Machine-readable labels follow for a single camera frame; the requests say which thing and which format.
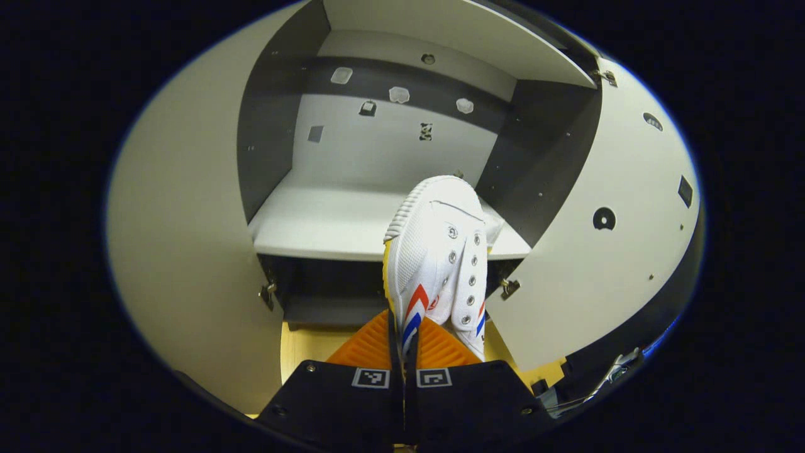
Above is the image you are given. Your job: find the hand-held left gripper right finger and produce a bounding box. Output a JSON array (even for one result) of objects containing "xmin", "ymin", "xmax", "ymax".
[{"xmin": 406, "ymin": 316, "xmax": 557, "ymax": 446}]

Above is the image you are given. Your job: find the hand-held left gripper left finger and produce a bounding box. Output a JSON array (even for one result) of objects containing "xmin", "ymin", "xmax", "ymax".
[{"xmin": 255, "ymin": 308, "xmax": 406, "ymax": 444}]

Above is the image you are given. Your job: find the white shoe cabinet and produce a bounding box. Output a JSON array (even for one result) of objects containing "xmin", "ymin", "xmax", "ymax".
[{"xmin": 236, "ymin": 0, "xmax": 604, "ymax": 331}]

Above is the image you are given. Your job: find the white cabinet shelf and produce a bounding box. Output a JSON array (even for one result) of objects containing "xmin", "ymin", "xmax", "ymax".
[{"xmin": 322, "ymin": 0, "xmax": 597, "ymax": 89}]

